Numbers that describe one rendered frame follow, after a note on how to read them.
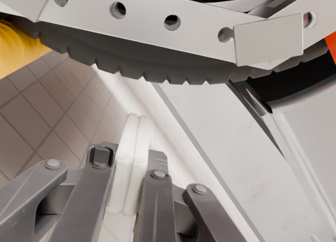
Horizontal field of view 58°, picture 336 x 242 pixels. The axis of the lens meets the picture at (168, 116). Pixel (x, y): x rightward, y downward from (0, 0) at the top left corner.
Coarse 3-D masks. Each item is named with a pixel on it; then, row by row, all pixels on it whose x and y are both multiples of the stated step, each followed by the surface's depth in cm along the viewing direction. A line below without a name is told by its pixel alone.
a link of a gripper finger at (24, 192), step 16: (48, 160) 12; (16, 176) 11; (32, 176) 11; (48, 176) 12; (64, 176) 12; (0, 192) 10; (16, 192) 10; (32, 192) 10; (48, 192) 11; (0, 208) 9; (16, 208) 10; (32, 208) 10; (0, 224) 9; (16, 224) 10; (32, 224) 11; (48, 224) 12; (0, 240) 9; (16, 240) 10; (32, 240) 11
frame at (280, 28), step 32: (0, 0) 23; (32, 0) 23; (64, 0) 27; (96, 0) 23; (128, 0) 23; (160, 0) 23; (192, 0) 24; (288, 0) 25; (320, 0) 24; (96, 32) 24; (128, 32) 24; (160, 32) 24; (192, 32) 24; (224, 32) 28; (256, 32) 24; (288, 32) 24; (320, 32) 25; (256, 64) 26
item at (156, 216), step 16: (144, 176) 13; (160, 176) 13; (144, 192) 12; (160, 192) 12; (144, 208) 11; (160, 208) 11; (144, 224) 10; (160, 224) 10; (144, 240) 9; (160, 240) 10; (176, 240) 10
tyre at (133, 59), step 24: (24, 24) 32; (48, 24) 32; (168, 24) 32; (72, 48) 33; (96, 48) 33; (120, 48) 33; (144, 48) 33; (168, 48) 33; (312, 48) 34; (120, 72) 35; (144, 72) 34; (168, 72) 34; (192, 72) 34; (216, 72) 34; (240, 72) 34; (264, 72) 35
